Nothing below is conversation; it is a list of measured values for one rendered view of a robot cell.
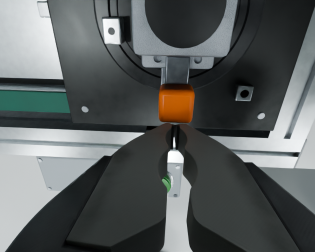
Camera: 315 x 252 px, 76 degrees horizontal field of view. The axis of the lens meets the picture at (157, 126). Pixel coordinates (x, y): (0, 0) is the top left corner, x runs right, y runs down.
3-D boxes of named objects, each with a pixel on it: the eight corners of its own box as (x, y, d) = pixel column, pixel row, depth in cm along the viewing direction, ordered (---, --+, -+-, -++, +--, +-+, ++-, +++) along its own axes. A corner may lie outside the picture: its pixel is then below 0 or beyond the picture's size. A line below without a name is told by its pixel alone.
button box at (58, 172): (178, 172, 36) (179, 200, 31) (64, 166, 37) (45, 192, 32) (181, 139, 33) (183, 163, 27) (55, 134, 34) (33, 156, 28)
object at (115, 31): (125, 42, 18) (121, 44, 17) (108, 42, 18) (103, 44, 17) (123, 17, 17) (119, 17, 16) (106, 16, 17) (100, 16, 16)
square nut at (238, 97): (247, 98, 22) (250, 101, 21) (232, 97, 22) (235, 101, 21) (251, 83, 21) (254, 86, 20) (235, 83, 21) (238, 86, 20)
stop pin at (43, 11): (69, 17, 23) (51, 18, 19) (59, 17, 23) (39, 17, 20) (67, 3, 22) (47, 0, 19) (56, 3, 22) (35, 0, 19)
